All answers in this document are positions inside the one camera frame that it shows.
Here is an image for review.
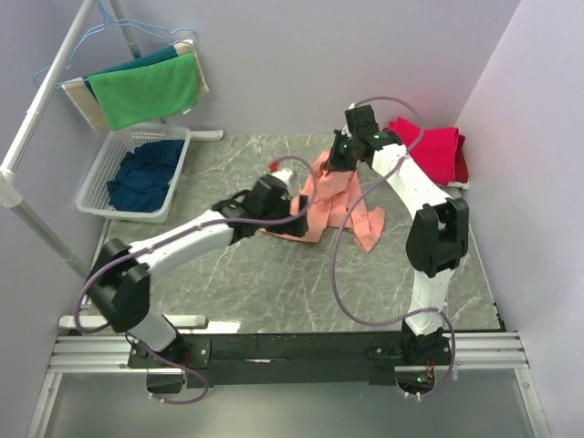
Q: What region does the salmon pink t shirt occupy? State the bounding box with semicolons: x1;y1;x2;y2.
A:
262;151;385;253

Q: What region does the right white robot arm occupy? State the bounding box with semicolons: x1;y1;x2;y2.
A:
326;104;469;364

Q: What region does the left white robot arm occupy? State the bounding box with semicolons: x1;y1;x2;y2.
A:
84;169;308;367

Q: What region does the folded magenta t shirt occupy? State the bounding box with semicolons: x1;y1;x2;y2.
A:
388;117;460;185

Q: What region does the folded white t shirt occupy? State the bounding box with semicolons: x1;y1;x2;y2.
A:
447;181;469;190

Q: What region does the navy blue t shirt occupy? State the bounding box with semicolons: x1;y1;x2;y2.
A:
107;140;183;213

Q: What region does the black base beam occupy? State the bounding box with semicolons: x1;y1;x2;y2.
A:
126;331;455;394

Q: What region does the white plastic laundry basket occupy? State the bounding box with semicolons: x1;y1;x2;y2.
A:
76;123;191;224

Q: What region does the green towel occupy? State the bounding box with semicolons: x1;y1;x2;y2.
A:
88;53;199;130

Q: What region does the teal towel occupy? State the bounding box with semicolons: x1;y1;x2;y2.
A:
83;46;178;100

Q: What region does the beige towel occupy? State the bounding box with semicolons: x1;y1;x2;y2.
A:
60;41;209;131

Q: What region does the white clothes rack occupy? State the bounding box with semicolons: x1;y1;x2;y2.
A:
0;0;224;329

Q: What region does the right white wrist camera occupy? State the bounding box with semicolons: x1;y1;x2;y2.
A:
343;104;367;137

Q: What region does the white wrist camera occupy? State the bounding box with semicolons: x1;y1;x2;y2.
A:
343;104;367;137
268;161;297;191

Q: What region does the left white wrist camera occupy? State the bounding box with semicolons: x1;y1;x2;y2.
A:
268;161;297;191

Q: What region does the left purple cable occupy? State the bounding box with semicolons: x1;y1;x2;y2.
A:
75;155;319;406

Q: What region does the purple cable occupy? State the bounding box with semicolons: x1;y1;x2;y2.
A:
75;155;319;406
331;95;457;400

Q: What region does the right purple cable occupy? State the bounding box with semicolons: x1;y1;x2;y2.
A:
331;95;457;400

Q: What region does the blue wire hanger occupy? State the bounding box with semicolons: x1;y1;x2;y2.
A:
32;0;201;88

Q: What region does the aluminium rail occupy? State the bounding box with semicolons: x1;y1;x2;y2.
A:
26;332;552;437

